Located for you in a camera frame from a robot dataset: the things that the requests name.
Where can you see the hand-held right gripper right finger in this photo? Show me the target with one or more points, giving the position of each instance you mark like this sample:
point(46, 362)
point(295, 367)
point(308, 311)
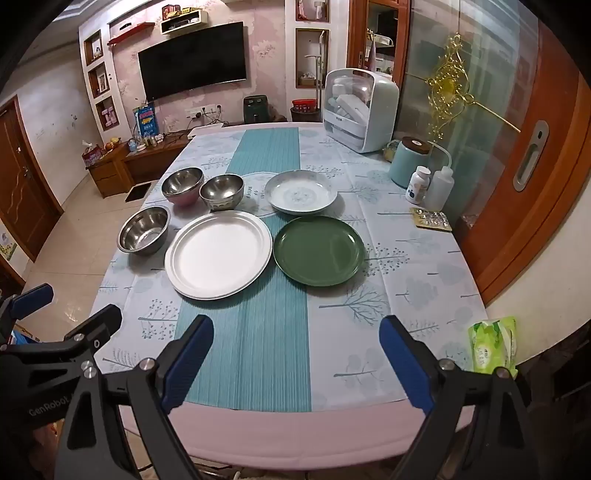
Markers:
point(406, 364)

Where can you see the large white plate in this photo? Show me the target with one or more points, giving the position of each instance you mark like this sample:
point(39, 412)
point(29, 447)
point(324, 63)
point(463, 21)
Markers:
point(217, 254)

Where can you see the gold hanging ornament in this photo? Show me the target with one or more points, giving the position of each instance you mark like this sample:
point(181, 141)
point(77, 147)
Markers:
point(445, 85)

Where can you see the white patterned plate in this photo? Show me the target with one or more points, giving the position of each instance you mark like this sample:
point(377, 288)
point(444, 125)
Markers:
point(300, 191)

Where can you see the white set-top box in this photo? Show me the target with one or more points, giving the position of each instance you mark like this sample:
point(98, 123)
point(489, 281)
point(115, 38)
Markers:
point(190, 134)

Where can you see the frosted glass panel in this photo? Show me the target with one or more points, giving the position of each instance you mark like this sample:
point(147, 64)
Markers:
point(485, 60)

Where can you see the wooden drawer cabinet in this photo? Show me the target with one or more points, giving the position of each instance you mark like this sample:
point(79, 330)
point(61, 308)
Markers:
point(108, 173)

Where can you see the red floating shelf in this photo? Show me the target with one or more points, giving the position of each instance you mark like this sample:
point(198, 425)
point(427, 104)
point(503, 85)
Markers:
point(131, 32)

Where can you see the clear plastic storage box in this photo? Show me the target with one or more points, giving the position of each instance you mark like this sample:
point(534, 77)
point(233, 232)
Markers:
point(378, 115)

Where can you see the dark air fryer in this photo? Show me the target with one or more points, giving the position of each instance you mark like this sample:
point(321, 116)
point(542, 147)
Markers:
point(256, 108)

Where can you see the pink table skirt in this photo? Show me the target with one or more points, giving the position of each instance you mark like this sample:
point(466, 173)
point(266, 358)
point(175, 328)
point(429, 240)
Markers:
point(300, 429)

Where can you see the white floating shelf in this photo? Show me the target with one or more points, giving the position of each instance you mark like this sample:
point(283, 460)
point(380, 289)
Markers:
point(182, 25)

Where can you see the pink tissue box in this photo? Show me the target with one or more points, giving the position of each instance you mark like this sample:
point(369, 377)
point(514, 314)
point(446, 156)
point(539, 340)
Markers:
point(92, 156)

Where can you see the wooden tv cabinet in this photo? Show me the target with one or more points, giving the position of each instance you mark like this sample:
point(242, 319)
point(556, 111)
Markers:
point(152, 159)

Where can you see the dark floor mat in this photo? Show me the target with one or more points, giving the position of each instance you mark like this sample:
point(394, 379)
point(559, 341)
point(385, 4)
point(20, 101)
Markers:
point(137, 193)

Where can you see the teal canister with wooden lid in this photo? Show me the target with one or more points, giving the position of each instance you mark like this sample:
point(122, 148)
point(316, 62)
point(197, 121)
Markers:
point(406, 161)

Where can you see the green plate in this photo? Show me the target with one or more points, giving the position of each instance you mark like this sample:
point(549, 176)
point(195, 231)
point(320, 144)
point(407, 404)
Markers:
point(318, 249)

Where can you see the white wall power sockets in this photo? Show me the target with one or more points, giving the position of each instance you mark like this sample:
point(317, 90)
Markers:
point(203, 111)

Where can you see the white pill bottle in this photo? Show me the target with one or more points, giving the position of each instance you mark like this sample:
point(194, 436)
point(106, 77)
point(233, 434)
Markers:
point(418, 187)

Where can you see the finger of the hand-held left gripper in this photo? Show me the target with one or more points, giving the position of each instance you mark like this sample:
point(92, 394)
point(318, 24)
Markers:
point(97, 325)
point(32, 295)

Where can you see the red wooden sliding door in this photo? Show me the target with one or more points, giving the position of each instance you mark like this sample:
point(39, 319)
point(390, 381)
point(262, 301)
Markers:
point(554, 207)

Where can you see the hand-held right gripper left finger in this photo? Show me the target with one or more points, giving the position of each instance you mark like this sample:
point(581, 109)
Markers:
point(184, 364)

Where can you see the plain steel bowl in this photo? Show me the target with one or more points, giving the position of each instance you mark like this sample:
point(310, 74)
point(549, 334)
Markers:
point(143, 230)

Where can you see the tree print tablecloth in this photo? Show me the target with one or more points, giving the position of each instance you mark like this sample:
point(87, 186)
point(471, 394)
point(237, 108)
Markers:
point(392, 277)

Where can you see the blue printed box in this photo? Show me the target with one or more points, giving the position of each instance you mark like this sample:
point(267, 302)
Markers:
point(145, 122)

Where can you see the small patterned steel bowl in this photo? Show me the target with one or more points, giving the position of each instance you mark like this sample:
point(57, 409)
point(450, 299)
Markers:
point(221, 187)

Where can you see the red lidded container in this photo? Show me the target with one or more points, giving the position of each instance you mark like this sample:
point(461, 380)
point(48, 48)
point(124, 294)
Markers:
point(304, 108)

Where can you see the pink boxes in niche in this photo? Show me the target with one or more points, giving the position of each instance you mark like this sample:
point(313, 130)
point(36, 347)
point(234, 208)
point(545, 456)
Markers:
point(109, 115)

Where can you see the brown wooden door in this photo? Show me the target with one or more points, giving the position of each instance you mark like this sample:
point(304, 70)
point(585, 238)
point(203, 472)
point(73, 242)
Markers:
point(23, 184)

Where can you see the pill blister pack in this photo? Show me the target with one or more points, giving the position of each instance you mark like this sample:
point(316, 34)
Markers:
point(431, 219)

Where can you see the wooden door frame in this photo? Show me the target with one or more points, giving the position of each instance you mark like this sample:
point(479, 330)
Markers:
point(355, 37)

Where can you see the teal table runner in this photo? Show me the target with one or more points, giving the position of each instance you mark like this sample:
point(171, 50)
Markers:
point(258, 332)

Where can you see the pink steel bowl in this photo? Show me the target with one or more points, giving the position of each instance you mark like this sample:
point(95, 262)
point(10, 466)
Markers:
point(182, 182)

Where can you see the white squeeze bottle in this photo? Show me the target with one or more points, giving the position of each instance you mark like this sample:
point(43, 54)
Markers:
point(438, 189)

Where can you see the black television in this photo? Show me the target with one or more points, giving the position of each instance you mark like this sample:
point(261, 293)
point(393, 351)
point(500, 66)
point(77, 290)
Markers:
point(194, 60)

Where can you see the green tissue pack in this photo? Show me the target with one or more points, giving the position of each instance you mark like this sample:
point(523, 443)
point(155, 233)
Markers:
point(491, 346)

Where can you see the white stick vacuum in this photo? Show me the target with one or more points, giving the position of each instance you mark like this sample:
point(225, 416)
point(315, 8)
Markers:
point(318, 60)

